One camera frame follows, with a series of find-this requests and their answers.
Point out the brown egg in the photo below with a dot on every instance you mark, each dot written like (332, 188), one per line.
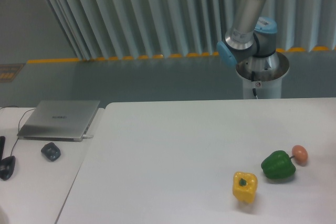
(300, 155)

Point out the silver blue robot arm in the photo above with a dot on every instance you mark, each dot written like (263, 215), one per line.
(239, 40)

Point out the white laptop plug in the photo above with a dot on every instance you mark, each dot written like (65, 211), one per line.
(87, 136)

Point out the silver laptop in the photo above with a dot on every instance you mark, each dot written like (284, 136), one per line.
(60, 120)

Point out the yellow bell pepper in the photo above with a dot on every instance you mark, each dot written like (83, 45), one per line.
(245, 187)

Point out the dark small tray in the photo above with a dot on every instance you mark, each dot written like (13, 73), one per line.
(51, 151)

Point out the green bell pepper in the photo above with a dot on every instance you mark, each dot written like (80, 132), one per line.
(278, 165)

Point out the black remote stick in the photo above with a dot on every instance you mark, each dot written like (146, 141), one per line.
(2, 144)

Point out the black computer mouse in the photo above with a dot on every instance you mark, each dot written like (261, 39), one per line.
(7, 167)

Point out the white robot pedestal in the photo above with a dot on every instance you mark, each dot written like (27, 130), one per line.
(262, 77)

